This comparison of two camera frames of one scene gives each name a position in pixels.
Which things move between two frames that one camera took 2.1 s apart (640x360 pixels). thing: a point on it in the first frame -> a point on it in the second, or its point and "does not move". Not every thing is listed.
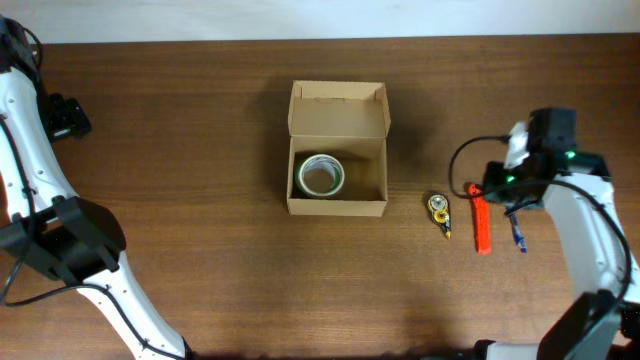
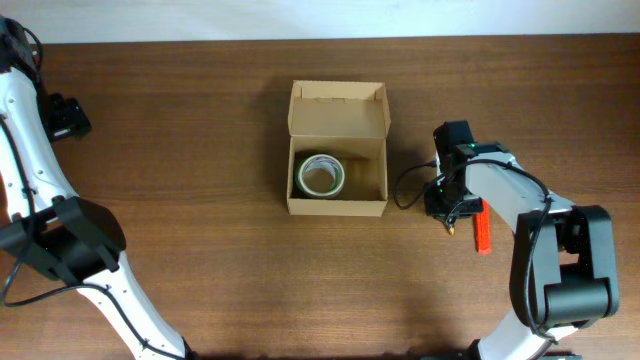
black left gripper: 71,119 does not move
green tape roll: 320,175 does not move
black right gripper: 492,169 -> 432,205
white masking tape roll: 320,175 does not move
